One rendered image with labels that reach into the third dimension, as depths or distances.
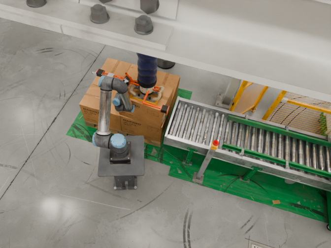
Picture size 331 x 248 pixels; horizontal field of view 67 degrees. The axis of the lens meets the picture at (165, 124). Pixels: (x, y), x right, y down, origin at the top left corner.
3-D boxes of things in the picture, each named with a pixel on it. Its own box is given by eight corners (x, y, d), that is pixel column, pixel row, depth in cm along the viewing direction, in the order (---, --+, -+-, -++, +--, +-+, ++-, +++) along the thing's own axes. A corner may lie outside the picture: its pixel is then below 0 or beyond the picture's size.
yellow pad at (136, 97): (158, 99, 303) (158, 96, 299) (156, 105, 298) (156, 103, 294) (132, 91, 307) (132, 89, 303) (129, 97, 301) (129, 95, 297)
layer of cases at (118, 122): (177, 93, 417) (180, 76, 383) (160, 142, 362) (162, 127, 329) (110, 75, 427) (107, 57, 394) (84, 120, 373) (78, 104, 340)
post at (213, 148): (200, 176, 354) (218, 142, 270) (199, 180, 350) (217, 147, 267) (196, 174, 354) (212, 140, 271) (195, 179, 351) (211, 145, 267)
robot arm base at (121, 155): (130, 157, 269) (130, 153, 260) (113, 160, 267) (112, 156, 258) (128, 141, 278) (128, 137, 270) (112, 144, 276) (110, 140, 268)
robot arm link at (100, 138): (107, 151, 253) (113, 78, 228) (90, 148, 255) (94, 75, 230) (112, 145, 268) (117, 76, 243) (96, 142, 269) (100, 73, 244)
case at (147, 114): (170, 107, 348) (173, 88, 315) (160, 129, 327) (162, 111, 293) (131, 93, 356) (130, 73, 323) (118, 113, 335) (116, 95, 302)
